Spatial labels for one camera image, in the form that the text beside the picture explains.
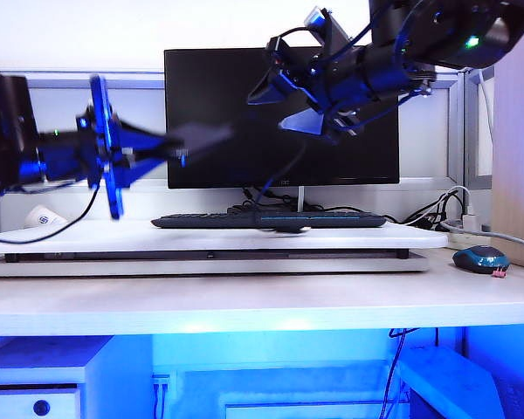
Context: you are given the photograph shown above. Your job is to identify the black data cable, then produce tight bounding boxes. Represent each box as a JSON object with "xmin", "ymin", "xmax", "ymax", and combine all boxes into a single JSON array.
[{"xmin": 253, "ymin": 140, "xmax": 312, "ymax": 235}]

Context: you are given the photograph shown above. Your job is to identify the white desk riser board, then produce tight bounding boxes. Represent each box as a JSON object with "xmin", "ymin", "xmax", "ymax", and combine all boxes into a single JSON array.
[{"xmin": 0, "ymin": 220, "xmax": 450, "ymax": 256}]

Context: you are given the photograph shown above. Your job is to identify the black portable hard drive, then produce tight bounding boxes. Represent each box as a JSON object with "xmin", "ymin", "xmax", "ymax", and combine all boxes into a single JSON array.
[{"xmin": 168, "ymin": 122, "xmax": 236, "ymax": 155}]

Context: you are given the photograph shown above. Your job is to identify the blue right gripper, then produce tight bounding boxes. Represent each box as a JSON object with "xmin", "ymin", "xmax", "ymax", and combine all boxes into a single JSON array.
[{"xmin": 246, "ymin": 36, "xmax": 372, "ymax": 146}]

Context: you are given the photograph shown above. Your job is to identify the thick grey cable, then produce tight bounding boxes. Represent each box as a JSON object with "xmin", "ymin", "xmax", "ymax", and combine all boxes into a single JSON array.
[{"xmin": 440, "ymin": 220, "xmax": 524, "ymax": 254}]

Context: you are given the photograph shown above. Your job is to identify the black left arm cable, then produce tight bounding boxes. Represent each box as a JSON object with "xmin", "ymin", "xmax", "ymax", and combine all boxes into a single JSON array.
[{"xmin": 0, "ymin": 182, "xmax": 100, "ymax": 244}]

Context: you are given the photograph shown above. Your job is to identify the white cable on partition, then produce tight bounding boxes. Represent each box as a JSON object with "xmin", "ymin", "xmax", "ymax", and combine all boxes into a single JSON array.
[{"xmin": 478, "ymin": 67, "xmax": 495, "ymax": 175}]

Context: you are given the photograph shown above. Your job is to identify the white charger cable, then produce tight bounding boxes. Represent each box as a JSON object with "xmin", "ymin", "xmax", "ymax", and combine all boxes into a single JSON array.
[{"xmin": 445, "ymin": 185, "xmax": 472, "ymax": 215}]

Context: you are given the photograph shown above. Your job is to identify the black cable bundle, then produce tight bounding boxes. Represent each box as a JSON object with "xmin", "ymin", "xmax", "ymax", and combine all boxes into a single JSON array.
[{"xmin": 403, "ymin": 191, "xmax": 466, "ymax": 228}]

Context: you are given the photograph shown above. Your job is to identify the light wooden cabinet panel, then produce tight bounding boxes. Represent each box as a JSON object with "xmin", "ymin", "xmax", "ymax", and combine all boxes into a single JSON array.
[{"xmin": 491, "ymin": 25, "xmax": 524, "ymax": 271}]

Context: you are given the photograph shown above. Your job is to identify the black computer monitor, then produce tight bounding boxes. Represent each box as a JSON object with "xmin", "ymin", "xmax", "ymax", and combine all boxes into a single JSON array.
[{"xmin": 163, "ymin": 47, "xmax": 401, "ymax": 189}]

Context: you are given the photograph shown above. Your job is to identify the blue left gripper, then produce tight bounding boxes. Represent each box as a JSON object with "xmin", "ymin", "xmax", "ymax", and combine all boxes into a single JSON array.
[{"xmin": 75, "ymin": 74, "xmax": 189, "ymax": 221}]

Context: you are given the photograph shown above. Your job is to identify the grey desk riser base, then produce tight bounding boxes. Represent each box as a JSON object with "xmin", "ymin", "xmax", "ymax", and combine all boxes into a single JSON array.
[{"xmin": 0, "ymin": 251, "xmax": 431, "ymax": 278}]

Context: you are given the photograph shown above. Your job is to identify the white power strip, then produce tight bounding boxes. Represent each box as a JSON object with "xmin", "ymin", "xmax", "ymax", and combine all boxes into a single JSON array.
[{"xmin": 440, "ymin": 226, "xmax": 494, "ymax": 248}]

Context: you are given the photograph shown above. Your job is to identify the white paper cup blue logo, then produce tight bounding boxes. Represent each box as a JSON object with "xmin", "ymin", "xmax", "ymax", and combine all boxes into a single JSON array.
[{"xmin": 24, "ymin": 204, "xmax": 69, "ymax": 230}]

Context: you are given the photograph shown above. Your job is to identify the white drawer cabinet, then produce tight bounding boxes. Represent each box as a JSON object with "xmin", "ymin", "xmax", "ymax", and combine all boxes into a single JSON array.
[{"xmin": 0, "ymin": 335, "xmax": 114, "ymax": 419}]

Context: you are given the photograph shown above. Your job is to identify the white computer tower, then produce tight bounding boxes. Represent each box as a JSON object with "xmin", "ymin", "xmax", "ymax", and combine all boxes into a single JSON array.
[{"xmin": 396, "ymin": 347, "xmax": 506, "ymax": 419}]

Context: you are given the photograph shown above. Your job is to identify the grey desk partition frame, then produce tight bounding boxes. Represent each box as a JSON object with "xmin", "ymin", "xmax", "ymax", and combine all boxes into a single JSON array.
[{"xmin": 0, "ymin": 65, "xmax": 494, "ymax": 193}]

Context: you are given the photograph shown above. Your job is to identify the dark cable under desk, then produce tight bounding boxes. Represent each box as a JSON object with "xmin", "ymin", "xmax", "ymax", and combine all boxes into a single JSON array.
[{"xmin": 379, "ymin": 327, "xmax": 420, "ymax": 419}]

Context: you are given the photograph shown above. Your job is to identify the blue and black mouse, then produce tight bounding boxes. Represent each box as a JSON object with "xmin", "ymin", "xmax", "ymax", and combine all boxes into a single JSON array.
[{"xmin": 452, "ymin": 244, "xmax": 511, "ymax": 275}]

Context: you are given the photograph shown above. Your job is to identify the black keyboard with blue stripe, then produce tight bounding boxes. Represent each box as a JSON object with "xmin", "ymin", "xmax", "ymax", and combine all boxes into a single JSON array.
[{"xmin": 150, "ymin": 210, "xmax": 388, "ymax": 230}]

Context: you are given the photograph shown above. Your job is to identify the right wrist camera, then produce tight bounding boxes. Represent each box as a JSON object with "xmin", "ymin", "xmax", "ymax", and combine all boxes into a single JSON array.
[{"xmin": 302, "ymin": 5, "xmax": 355, "ymax": 60}]

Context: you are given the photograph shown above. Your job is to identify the black monitor cables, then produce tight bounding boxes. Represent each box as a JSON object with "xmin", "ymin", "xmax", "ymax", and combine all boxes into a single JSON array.
[{"xmin": 243, "ymin": 186, "xmax": 300, "ymax": 209}]

